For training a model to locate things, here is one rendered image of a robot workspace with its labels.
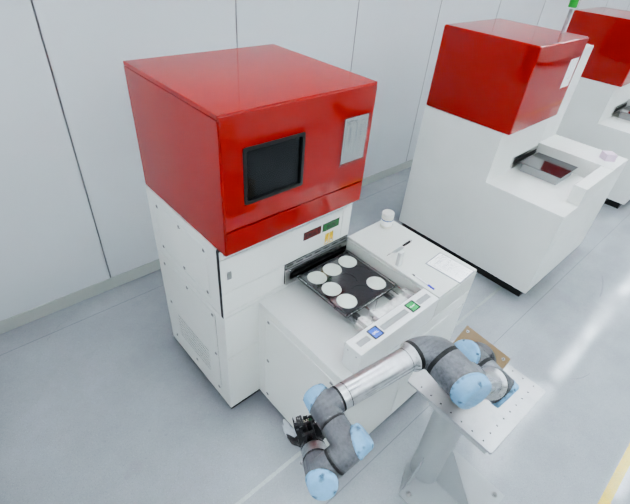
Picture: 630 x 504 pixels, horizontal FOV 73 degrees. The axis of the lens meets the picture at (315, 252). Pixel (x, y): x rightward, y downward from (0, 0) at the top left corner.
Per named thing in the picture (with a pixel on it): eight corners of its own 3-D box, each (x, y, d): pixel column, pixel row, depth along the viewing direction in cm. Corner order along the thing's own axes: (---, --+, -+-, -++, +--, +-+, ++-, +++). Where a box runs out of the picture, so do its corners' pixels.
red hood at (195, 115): (145, 184, 218) (122, 60, 182) (272, 148, 263) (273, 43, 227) (226, 258, 176) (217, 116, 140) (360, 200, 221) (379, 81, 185)
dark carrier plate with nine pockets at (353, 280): (299, 276, 220) (299, 275, 220) (346, 252, 240) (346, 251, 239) (346, 315, 201) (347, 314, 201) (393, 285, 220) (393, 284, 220)
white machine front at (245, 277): (221, 316, 204) (215, 250, 180) (341, 254, 250) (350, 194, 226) (224, 320, 203) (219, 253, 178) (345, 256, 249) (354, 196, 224)
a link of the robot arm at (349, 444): (345, 407, 110) (312, 435, 110) (371, 445, 103) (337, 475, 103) (354, 412, 116) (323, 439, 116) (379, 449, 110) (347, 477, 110)
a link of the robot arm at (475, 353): (471, 336, 174) (462, 330, 163) (496, 361, 166) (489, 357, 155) (449, 356, 175) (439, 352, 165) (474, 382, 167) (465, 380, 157)
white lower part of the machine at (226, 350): (173, 343, 292) (155, 247, 242) (270, 293, 338) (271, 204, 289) (231, 416, 253) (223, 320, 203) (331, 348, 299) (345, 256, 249)
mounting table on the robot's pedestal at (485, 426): (534, 408, 192) (546, 391, 184) (480, 470, 168) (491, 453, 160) (451, 345, 218) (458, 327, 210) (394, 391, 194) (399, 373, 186)
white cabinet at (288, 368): (258, 397, 264) (257, 302, 214) (364, 325, 319) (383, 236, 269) (329, 479, 228) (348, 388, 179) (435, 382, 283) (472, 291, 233)
